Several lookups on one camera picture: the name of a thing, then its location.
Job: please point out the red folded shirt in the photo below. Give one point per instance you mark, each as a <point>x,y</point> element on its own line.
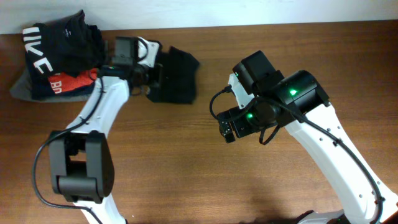
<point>63,82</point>

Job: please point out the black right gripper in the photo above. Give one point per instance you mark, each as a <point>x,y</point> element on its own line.
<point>240,127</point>

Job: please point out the white back board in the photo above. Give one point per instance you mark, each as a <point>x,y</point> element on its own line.
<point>157,14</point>

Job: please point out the navy shirt with white letters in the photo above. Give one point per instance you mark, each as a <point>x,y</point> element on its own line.
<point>63,58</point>

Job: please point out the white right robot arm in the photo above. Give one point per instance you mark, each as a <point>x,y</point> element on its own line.
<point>267,100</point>

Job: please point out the grey folded shirt at bottom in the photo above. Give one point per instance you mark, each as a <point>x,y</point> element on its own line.
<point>21,90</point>

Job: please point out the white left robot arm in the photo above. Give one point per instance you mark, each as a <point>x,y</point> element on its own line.
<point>81,165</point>

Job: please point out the black t-shirt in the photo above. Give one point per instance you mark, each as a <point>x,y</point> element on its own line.
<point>178,81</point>

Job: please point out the black folded shirt on top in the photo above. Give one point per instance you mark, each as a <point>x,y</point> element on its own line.
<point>71,45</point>

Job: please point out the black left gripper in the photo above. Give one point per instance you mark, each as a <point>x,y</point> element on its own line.
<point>156,73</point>

